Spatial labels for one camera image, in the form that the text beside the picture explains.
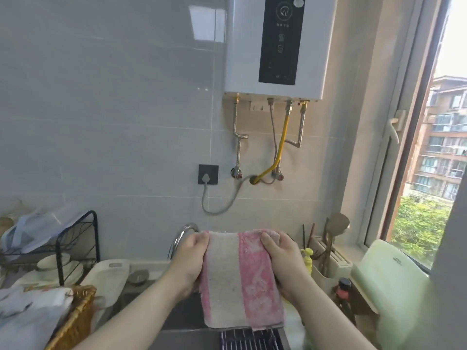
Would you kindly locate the pale blue plastic bag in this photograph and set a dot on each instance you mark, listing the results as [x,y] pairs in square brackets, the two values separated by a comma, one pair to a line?
[33,227]

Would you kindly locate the chrome valve red dot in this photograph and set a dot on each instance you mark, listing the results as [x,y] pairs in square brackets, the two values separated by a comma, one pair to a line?
[237,173]
[278,174]

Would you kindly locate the pale green cutting board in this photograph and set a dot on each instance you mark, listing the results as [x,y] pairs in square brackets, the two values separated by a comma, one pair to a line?
[390,287]

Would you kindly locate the steel sink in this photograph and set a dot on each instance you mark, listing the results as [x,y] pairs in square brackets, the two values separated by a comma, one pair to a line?
[175,317]

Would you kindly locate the beige spatula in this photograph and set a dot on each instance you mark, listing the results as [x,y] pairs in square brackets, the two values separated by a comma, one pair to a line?
[339,222]

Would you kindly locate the person's right hand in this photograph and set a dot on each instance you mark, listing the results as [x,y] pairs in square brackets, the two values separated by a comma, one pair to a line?
[290,269]

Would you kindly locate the person's left hand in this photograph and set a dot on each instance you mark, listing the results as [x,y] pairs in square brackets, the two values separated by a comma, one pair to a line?
[189,262]

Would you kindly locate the dark sauce bottle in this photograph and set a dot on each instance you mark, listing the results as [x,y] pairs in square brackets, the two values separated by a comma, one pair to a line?
[343,295]

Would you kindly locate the small grey sink plug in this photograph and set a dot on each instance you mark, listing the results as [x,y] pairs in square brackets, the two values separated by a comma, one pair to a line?
[138,277]

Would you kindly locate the chrome faucet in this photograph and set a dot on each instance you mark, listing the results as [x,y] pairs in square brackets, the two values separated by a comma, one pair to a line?
[182,231]

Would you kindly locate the white plate stack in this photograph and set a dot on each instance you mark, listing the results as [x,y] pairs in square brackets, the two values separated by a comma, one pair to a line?
[74,271]

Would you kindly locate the brown chopstick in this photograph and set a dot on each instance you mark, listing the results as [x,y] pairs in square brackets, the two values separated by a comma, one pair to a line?
[312,233]

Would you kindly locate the dark sink drain basket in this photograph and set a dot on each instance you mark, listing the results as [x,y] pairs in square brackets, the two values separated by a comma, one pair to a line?
[240,340]

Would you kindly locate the white ceramic bowl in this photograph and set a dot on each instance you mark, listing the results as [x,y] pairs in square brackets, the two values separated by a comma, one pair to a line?
[49,262]

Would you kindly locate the beige utensil holder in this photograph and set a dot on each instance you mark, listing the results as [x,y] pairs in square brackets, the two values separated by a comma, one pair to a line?
[339,266]

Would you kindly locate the person's left forearm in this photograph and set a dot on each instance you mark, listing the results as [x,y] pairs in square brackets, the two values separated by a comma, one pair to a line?
[135,317]

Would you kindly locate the white water heater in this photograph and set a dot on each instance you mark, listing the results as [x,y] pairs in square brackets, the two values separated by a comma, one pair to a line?
[244,43]

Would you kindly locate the pink dish cloth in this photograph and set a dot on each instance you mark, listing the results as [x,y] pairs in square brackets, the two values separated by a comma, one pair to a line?
[233,280]

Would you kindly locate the small brown cardboard box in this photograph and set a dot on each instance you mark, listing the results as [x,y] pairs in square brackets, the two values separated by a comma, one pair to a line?
[361,306]

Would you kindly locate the person's right forearm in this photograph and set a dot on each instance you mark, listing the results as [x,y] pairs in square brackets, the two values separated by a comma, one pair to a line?
[328,320]

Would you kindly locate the white window frame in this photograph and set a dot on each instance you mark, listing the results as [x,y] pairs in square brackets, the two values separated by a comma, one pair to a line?
[401,87]

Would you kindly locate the glass window pane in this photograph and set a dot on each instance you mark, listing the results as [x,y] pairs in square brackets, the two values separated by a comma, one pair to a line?
[438,142]

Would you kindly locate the yellow detergent bottle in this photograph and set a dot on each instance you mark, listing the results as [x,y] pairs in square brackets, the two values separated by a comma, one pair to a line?
[307,262]

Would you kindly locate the dark chopstick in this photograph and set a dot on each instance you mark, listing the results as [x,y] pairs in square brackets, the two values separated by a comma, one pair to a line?
[303,235]

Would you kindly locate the dark wall socket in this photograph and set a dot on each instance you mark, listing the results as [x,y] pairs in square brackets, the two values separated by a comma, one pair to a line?
[213,170]

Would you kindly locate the grey white cloth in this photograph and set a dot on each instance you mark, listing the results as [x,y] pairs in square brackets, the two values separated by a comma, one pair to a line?
[14,311]

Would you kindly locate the white countertop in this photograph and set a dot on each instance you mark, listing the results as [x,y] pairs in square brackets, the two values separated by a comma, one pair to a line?
[157,267]

